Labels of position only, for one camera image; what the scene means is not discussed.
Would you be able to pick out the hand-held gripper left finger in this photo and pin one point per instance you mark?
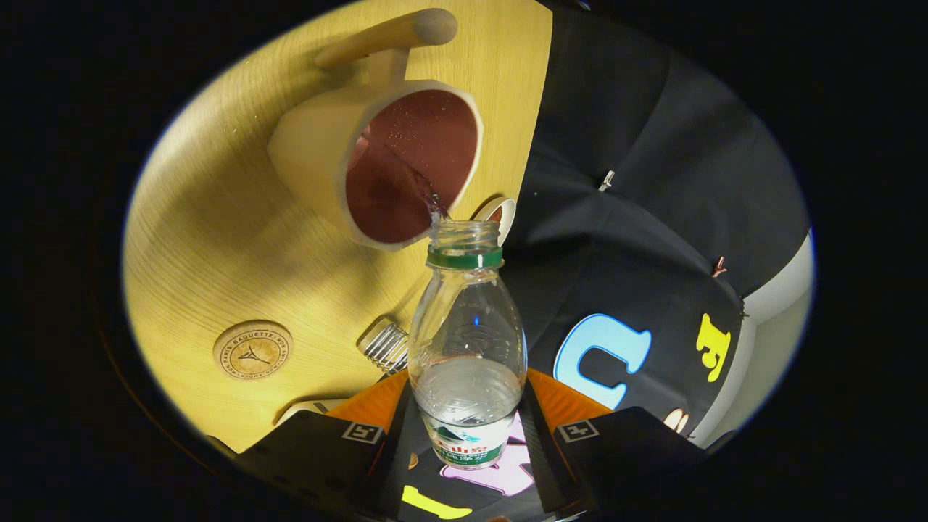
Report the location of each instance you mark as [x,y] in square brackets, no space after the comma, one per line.
[399,464]

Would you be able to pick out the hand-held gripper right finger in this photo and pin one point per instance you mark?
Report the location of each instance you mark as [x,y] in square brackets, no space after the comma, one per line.
[540,449]

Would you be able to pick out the clear plastic juice bottle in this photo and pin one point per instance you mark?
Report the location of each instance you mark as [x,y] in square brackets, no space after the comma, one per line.
[467,326]

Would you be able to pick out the round cork coaster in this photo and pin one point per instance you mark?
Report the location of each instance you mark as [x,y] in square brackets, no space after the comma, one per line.
[252,351]

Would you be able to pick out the white round plate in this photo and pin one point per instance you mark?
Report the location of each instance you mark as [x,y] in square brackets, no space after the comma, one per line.
[507,214]

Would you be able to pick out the brown food piece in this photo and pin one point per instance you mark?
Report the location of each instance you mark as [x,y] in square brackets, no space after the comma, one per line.
[496,214]

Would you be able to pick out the copper clip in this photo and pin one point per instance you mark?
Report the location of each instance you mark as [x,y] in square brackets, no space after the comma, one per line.
[718,267]

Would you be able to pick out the white clip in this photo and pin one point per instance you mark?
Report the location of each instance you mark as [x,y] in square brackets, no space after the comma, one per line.
[607,180]

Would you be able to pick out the wooden table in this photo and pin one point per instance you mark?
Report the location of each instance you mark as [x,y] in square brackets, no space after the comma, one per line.
[217,239]

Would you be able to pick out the black backdrop cloth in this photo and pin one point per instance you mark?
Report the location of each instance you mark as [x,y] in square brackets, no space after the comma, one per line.
[652,145]

